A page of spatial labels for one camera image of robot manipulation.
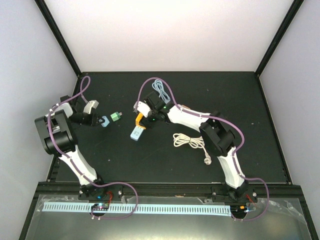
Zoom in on light blue plug adapter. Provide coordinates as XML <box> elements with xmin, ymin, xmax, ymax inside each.
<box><xmin>99</xmin><ymin>116</ymin><xmax>110</xmax><ymax>128</ymax></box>

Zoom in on light blue power strip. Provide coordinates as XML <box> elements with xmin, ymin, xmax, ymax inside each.
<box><xmin>130</xmin><ymin>126</ymin><xmax>145</xmax><ymax>142</ymax></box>

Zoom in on yellow cube socket adapter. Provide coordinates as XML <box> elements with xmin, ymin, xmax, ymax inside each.
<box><xmin>135</xmin><ymin>112</ymin><xmax>145</xmax><ymax>130</ymax></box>

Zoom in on green cube plug adapter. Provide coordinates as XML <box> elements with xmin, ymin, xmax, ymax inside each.
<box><xmin>110</xmin><ymin>112</ymin><xmax>122</xmax><ymax>122</ymax></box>

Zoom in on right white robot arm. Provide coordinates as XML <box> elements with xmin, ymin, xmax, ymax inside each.
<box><xmin>134</xmin><ymin>91</ymin><xmax>248</xmax><ymax>202</ymax></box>

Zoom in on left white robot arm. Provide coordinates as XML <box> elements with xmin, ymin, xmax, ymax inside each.
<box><xmin>34</xmin><ymin>96</ymin><xmax>108</xmax><ymax>200</ymax></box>

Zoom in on left small circuit board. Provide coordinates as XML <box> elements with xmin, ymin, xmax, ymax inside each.
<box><xmin>90</xmin><ymin>203</ymin><xmax>109</xmax><ymax>211</ymax></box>

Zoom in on small circuit board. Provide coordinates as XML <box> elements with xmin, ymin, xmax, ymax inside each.
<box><xmin>90</xmin><ymin>203</ymin><xmax>109</xmax><ymax>211</ymax></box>
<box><xmin>230</xmin><ymin>205</ymin><xmax>257</xmax><ymax>214</ymax></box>

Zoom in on right small circuit board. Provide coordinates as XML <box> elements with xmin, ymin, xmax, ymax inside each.
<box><xmin>230</xmin><ymin>205</ymin><xmax>257</xmax><ymax>214</ymax></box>

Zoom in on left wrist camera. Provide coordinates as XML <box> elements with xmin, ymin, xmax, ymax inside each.
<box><xmin>83</xmin><ymin>100</ymin><xmax>99</xmax><ymax>115</ymax></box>

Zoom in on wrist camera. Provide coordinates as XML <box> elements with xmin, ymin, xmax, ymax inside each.
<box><xmin>133</xmin><ymin>101</ymin><xmax>152</xmax><ymax>118</ymax></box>
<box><xmin>83</xmin><ymin>100</ymin><xmax>99</xmax><ymax>115</ymax></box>

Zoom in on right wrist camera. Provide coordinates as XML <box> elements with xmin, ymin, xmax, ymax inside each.
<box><xmin>133</xmin><ymin>101</ymin><xmax>152</xmax><ymax>118</ymax></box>

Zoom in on white coiled power cable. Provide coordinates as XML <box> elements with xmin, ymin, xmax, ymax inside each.
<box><xmin>172</xmin><ymin>132</ymin><xmax>213</xmax><ymax>166</ymax></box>

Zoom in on light blue slotted cable duct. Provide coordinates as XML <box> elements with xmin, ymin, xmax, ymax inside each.
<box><xmin>42</xmin><ymin>202</ymin><xmax>232</xmax><ymax>217</ymax></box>

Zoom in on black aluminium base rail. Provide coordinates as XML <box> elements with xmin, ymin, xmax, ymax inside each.
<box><xmin>34</xmin><ymin>182</ymin><xmax>305</xmax><ymax>204</ymax></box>

